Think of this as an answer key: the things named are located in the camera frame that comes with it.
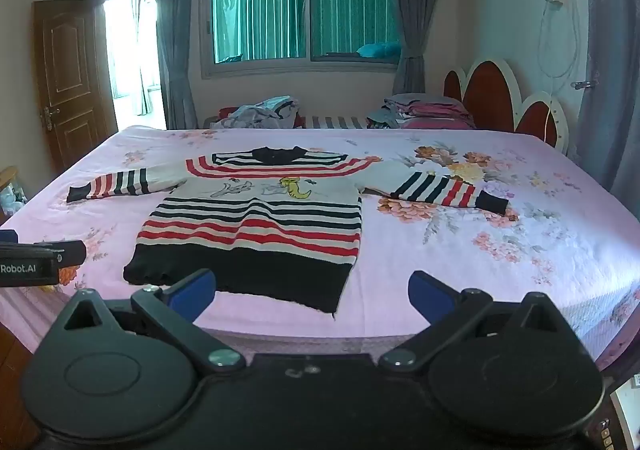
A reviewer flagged white hanging cable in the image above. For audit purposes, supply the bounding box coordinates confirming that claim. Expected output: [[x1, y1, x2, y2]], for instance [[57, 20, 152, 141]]
[[537, 0, 584, 81]]

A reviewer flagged stack of folded bedding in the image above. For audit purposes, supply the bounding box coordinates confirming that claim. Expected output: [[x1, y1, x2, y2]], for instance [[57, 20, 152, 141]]
[[367, 93, 477, 131]]

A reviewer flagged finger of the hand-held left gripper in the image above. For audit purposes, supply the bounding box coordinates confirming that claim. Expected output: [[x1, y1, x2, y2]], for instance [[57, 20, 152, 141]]
[[32, 239, 89, 267]]

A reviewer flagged pile of crumpled clothes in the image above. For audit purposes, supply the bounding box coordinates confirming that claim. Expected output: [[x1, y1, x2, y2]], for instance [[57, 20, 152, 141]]
[[217, 96, 302, 131]]

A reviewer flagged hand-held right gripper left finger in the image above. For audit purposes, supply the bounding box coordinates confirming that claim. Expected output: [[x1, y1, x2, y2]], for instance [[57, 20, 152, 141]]
[[49, 268, 247, 376]]

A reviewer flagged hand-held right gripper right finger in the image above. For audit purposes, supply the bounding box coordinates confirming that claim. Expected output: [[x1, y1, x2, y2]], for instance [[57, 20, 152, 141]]
[[378, 271, 582, 376]]

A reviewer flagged teal cushion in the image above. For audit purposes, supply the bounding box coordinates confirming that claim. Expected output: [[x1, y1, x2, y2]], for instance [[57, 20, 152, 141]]
[[357, 42, 402, 60]]

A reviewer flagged grey striped bench cushion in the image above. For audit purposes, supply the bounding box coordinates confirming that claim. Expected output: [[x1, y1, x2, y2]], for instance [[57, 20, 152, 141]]
[[301, 115, 373, 130]]

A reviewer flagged pink floral bed sheet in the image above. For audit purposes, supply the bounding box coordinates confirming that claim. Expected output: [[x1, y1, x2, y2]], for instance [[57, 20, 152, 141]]
[[0, 125, 640, 371]]

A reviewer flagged red and white headboard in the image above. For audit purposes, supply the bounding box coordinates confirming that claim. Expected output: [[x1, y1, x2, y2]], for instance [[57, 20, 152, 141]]
[[442, 57, 571, 156]]

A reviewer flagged striped knit sweater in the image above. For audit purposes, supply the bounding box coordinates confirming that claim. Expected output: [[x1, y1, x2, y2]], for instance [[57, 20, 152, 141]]
[[66, 146, 510, 315]]

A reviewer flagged grey curtain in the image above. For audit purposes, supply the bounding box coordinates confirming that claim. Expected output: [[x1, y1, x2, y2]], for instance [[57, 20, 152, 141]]
[[580, 0, 640, 213], [377, 0, 449, 96], [152, 0, 212, 131]]

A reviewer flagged brown wooden door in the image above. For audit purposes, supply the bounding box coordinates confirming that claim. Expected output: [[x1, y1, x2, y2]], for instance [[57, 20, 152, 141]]
[[32, 0, 119, 172]]

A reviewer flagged window with green glass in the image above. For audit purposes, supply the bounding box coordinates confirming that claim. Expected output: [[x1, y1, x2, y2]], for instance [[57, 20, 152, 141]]
[[200, 0, 407, 79]]

